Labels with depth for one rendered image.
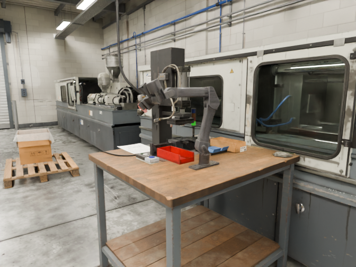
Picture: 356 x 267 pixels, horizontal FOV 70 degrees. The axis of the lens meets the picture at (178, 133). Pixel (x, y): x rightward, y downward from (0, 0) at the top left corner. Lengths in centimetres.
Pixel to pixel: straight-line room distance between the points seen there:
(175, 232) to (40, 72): 995
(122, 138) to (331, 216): 383
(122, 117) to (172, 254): 390
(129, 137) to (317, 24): 360
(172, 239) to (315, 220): 115
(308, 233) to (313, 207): 21
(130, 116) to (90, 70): 643
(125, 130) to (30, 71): 642
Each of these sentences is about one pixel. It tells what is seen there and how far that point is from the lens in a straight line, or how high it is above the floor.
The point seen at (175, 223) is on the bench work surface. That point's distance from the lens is 119.
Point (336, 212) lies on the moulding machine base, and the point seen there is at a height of 57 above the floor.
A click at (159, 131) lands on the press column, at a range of 204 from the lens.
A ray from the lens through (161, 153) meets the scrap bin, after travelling 169.
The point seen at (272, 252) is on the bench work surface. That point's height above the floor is 21.
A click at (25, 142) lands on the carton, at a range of 480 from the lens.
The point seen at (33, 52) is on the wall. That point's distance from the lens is 1085.
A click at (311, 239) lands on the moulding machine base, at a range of 215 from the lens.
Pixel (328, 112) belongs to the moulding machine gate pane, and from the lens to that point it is 186.
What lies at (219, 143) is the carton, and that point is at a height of 94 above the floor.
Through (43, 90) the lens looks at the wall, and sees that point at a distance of 1080.
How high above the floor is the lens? 135
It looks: 10 degrees down
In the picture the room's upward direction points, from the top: straight up
